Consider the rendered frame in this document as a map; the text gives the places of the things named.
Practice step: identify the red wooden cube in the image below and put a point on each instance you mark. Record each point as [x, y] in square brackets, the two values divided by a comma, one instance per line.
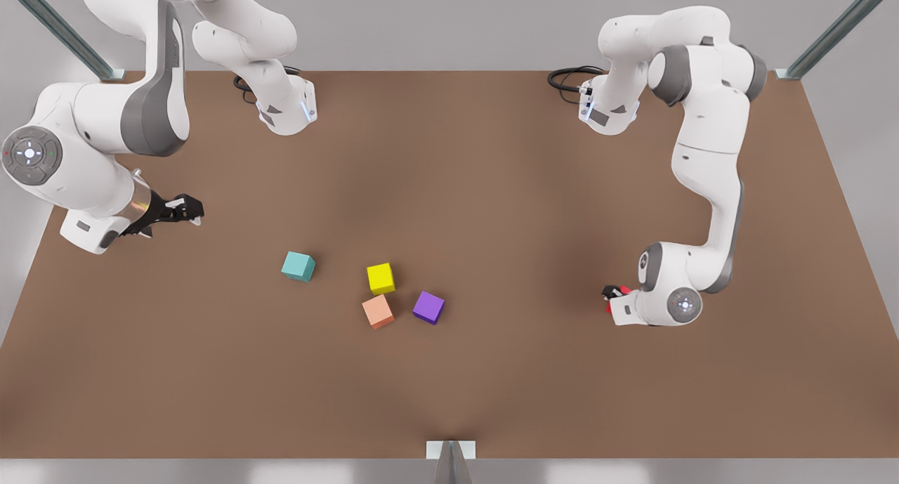
[623, 291]

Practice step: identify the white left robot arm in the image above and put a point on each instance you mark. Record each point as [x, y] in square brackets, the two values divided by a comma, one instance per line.
[709, 119]

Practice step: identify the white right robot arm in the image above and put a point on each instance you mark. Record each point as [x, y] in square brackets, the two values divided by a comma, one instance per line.
[105, 119]

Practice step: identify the teal wooden cube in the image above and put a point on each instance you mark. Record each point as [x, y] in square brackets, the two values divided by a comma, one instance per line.
[298, 266]

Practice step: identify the purple wooden cube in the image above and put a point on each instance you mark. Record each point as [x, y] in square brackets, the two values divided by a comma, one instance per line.
[428, 307]

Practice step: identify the yellow wooden cube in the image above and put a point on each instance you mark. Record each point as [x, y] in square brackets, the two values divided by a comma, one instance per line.
[381, 278]

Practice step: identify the orange wooden cube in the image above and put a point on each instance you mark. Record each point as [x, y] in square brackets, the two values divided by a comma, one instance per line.
[378, 311]

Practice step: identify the silver frame post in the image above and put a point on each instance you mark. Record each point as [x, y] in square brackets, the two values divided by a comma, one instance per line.
[60, 27]
[836, 29]
[450, 461]

